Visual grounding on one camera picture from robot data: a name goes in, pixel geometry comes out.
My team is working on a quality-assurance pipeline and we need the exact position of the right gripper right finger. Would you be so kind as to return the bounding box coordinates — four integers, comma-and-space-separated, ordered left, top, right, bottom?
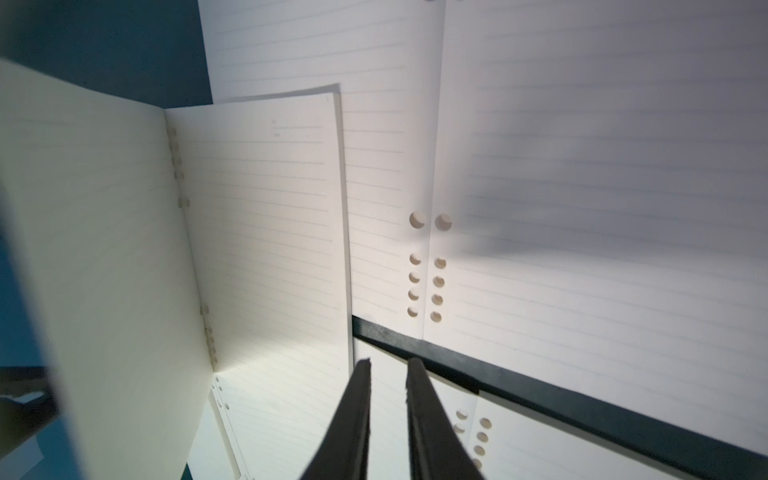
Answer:
406, 358, 483, 480

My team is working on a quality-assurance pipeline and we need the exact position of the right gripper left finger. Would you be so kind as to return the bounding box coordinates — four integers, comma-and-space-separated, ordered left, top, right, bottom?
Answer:
301, 359, 371, 480

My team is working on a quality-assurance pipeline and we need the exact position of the white lined notebook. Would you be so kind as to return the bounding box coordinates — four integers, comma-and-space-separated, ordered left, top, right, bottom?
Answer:
1, 60, 352, 479

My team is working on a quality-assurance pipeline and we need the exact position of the open white notebook right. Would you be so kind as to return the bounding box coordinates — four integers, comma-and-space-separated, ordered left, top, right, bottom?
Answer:
199, 1, 767, 454

